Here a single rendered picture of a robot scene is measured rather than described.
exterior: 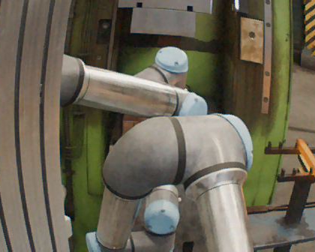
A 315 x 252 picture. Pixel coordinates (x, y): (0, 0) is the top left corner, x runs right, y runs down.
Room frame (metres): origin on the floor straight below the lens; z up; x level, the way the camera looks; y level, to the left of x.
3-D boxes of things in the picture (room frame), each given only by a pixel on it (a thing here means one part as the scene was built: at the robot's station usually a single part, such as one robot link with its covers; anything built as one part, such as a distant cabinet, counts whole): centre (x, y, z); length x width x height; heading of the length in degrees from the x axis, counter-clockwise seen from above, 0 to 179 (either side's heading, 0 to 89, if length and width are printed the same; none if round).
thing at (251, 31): (1.82, -0.31, 1.27); 0.09 x 0.02 x 0.17; 91
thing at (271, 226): (1.51, -0.52, 0.70); 0.40 x 0.30 x 0.02; 95
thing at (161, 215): (1.11, -0.02, 0.98); 0.11 x 0.08 x 0.09; 0
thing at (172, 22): (1.90, 0.01, 1.32); 0.42 x 0.20 x 0.10; 1
